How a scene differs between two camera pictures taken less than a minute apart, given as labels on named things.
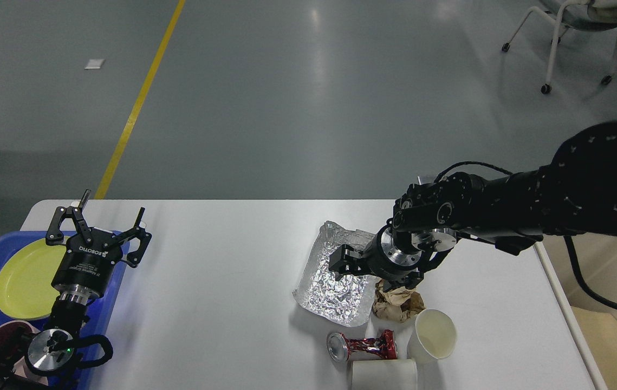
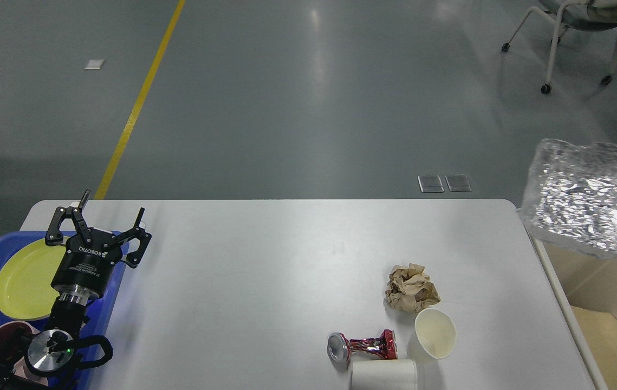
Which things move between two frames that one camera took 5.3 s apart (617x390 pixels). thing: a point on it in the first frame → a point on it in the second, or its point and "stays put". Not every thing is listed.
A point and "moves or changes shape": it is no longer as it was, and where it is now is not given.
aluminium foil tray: (347, 301) moves or changes shape
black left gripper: (85, 269) stays put
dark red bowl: (5, 346) stays put
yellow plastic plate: (24, 290) stays put
